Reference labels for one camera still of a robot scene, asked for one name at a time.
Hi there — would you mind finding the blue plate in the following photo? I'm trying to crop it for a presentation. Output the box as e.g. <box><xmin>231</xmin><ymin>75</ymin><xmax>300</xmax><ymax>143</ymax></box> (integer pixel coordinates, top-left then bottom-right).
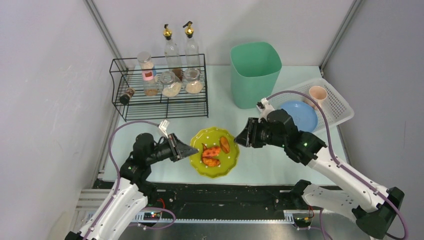
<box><xmin>280</xmin><ymin>100</ymin><xmax>318</xmax><ymax>133</ymax></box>

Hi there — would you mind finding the green dotted plate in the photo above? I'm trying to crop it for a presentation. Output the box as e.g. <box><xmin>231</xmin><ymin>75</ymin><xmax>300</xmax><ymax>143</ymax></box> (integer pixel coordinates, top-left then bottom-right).
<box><xmin>189</xmin><ymin>126</ymin><xmax>240</xmax><ymax>179</ymax></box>

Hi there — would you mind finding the pink mug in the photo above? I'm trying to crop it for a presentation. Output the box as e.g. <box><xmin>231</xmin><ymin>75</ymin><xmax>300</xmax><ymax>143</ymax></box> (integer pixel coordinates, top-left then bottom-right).
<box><xmin>304</xmin><ymin>85</ymin><xmax>328</xmax><ymax>110</ymax></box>

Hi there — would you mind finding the black wire rack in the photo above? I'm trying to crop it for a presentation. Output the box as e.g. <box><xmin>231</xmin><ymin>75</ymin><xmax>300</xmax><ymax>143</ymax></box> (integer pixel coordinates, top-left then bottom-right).
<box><xmin>109</xmin><ymin>53</ymin><xmax>209</xmax><ymax>122</ymax></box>

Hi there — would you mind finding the pink lid spice shaker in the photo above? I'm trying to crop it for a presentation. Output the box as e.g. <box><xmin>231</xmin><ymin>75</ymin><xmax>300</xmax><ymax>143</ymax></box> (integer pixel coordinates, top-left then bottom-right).
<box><xmin>142</xmin><ymin>70</ymin><xmax>159</xmax><ymax>97</ymax></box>

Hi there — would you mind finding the small black cap spice bottle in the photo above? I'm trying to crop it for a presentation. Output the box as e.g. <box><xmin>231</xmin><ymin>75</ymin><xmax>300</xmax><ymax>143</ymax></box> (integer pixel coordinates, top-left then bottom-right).
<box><xmin>119</xmin><ymin>87</ymin><xmax>136</xmax><ymax>106</ymax></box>

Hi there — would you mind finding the round glass jar silver lid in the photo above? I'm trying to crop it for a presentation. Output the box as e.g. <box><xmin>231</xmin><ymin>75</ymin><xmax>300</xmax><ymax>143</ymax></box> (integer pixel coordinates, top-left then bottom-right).
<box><xmin>159</xmin><ymin>71</ymin><xmax>182</xmax><ymax>98</ymax></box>

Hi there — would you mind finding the oil bottle gold spout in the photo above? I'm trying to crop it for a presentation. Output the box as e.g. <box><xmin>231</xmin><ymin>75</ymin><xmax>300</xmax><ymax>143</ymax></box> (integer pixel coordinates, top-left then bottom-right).
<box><xmin>183</xmin><ymin>21</ymin><xmax>201</xmax><ymax>70</ymax></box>
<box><xmin>162</xmin><ymin>24</ymin><xmax>183</xmax><ymax>82</ymax></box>

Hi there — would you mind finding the tall jar blue label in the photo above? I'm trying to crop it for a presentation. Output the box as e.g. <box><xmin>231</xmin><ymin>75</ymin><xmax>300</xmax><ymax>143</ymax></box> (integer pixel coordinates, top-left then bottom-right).
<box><xmin>137</xmin><ymin>51</ymin><xmax>155</xmax><ymax>70</ymax></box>

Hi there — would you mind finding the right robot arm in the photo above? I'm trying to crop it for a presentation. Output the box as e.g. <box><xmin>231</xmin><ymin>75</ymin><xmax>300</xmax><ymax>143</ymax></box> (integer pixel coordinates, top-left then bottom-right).
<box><xmin>234</xmin><ymin>109</ymin><xmax>405</xmax><ymax>240</ymax></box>

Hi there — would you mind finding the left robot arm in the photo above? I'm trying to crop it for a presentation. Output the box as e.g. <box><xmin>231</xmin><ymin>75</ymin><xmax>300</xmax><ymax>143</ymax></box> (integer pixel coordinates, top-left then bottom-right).
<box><xmin>65</xmin><ymin>133</ymin><xmax>199</xmax><ymax>240</ymax></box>

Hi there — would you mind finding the orange chicken wing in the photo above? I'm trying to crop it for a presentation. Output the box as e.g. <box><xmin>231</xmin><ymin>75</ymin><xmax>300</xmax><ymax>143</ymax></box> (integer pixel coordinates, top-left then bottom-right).
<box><xmin>202</xmin><ymin>157</ymin><xmax>221</xmax><ymax>167</ymax></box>
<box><xmin>201</xmin><ymin>143</ymin><xmax>222</xmax><ymax>159</ymax></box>

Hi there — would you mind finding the brown fried food piece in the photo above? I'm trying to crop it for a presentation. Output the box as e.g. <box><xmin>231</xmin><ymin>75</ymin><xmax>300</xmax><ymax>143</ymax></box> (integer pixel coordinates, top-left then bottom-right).
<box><xmin>219</xmin><ymin>136</ymin><xmax>231</xmax><ymax>154</ymax></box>

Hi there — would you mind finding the white plastic basket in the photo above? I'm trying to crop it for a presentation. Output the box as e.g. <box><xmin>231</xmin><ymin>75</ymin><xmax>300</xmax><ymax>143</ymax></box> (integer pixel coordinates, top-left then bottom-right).
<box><xmin>268</xmin><ymin>78</ymin><xmax>354</xmax><ymax>134</ymax></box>

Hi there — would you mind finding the green plastic bin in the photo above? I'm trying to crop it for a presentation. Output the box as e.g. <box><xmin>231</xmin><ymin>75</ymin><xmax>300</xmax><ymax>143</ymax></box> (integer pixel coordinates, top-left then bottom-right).
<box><xmin>230</xmin><ymin>41</ymin><xmax>283</xmax><ymax>109</ymax></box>

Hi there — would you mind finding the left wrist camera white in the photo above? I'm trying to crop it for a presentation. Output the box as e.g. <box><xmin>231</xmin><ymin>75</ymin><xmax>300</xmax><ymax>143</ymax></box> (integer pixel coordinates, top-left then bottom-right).
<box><xmin>158</xmin><ymin>119</ymin><xmax>170</xmax><ymax>139</ymax></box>

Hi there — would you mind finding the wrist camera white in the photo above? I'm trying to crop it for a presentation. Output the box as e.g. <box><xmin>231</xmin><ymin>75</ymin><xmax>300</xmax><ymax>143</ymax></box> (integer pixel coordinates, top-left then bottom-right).
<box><xmin>256</xmin><ymin>97</ymin><xmax>275</xmax><ymax>122</ymax></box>
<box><xmin>158</xmin><ymin>119</ymin><xmax>170</xmax><ymax>139</ymax></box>

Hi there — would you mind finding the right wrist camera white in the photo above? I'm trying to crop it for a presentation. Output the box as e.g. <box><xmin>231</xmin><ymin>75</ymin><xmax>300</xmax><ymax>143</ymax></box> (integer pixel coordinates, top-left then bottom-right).
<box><xmin>256</xmin><ymin>97</ymin><xmax>275</xmax><ymax>122</ymax></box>

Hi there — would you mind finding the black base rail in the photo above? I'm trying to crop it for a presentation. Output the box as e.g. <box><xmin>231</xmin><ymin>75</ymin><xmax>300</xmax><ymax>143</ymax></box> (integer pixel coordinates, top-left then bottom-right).
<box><xmin>92</xmin><ymin>180</ymin><xmax>316</xmax><ymax>221</ymax></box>

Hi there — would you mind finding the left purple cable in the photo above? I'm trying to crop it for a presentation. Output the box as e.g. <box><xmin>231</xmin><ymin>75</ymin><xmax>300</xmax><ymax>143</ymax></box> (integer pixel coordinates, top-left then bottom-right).
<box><xmin>82</xmin><ymin>119</ymin><xmax>176</xmax><ymax>240</ymax></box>

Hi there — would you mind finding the purple cable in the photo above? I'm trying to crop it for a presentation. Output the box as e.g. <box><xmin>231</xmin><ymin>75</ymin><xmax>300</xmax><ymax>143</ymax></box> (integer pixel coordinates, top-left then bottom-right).
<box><xmin>266</xmin><ymin>90</ymin><xmax>410</xmax><ymax>240</ymax></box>
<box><xmin>82</xmin><ymin>119</ymin><xmax>176</xmax><ymax>240</ymax></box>

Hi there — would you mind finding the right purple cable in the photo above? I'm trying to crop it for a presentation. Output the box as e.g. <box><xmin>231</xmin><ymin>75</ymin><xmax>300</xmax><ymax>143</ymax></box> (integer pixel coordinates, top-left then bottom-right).
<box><xmin>266</xmin><ymin>90</ymin><xmax>410</xmax><ymax>240</ymax></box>

